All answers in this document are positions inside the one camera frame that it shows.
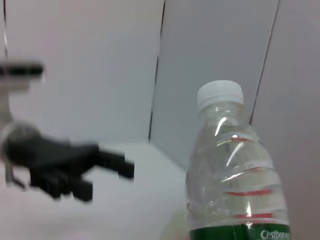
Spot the left gripper plug with cable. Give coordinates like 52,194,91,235
4,159,27,192

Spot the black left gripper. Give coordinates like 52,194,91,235
2,124,136,203

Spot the clear green-label water bottle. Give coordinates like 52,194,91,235
185,79,292,240

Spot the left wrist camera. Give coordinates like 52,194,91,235
0,59,46,82

